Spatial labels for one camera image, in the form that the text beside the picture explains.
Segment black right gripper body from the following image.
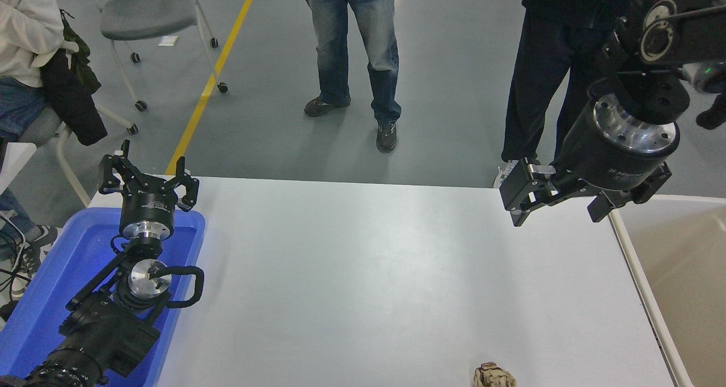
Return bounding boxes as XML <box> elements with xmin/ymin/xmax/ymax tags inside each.
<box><xmin>553</xmin><ymin>110</ymin><xmax>677</xmax><ymax>192</ymax></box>

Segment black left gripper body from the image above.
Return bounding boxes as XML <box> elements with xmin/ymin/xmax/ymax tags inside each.
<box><xmin>119</xmin><ymin>176</ymin><xmax>176</xmax><ymax>225</ymax></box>

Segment tan paper ball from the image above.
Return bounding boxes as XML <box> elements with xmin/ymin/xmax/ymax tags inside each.
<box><xmin>474</xmin><ymin>363</ymin><xmax>517</xmax><ymax>387</ymax></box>

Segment black jacket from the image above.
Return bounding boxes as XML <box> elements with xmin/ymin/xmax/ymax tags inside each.
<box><xmin>40</xmin><ymin>49</ymin><xmax>108</xmax><ymax>146</ymax></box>

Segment white-framed grey chair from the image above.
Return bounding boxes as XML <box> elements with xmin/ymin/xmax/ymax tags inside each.
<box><xmin>20</xmin><ymin>103</ymin><xmax>138</xmax><ymax>206</ymax></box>

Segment blue plastic tray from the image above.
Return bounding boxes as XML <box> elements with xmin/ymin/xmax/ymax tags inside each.
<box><xmin>0</xmin><ymin>207</ymin><xmax>206</xmax><ymax>387</ymax></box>

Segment white side table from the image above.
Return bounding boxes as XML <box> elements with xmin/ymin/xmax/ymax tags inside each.
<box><xmin>0</xmin><ymin>142</ymin><xmax>37</xmax><ymax>195</ymax></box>

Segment person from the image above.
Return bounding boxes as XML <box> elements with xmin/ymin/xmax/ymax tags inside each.
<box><xmin>297</xmin><ymin>0</ymin><xmax>402</xmax><ymax>153</ymax></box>
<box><xmin>493</xmin><ymin>0</ymin><xmax>653</xmax><ymax>190</ymax></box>
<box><xmin>0</xmin><ymin>0</ymin><xmax>66</xmax><ymax>319</ymax></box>

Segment large pale bin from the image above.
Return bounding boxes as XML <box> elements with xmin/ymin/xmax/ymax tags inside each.
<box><xmin>608</xmin><ymin>194</ymin><xmax>726</xmax><ymax>387</ymax></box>

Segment green bag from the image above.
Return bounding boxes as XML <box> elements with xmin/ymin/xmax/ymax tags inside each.
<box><xmin>60</xmin><ymin>10</ymin><xmax>102</xmax><ymax>92</ymax></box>

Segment grey wheeled chair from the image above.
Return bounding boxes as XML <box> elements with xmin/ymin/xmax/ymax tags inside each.
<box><xmin>88</xmin><ymin>0</ymin><xmax>229</xmax><ymax>112</ymax></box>

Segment black cables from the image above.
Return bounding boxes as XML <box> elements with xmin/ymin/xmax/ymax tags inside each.
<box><xmin>0</xmin><ymin>211</ymin><xmax>29</xmax><ymax>297</ymax></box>

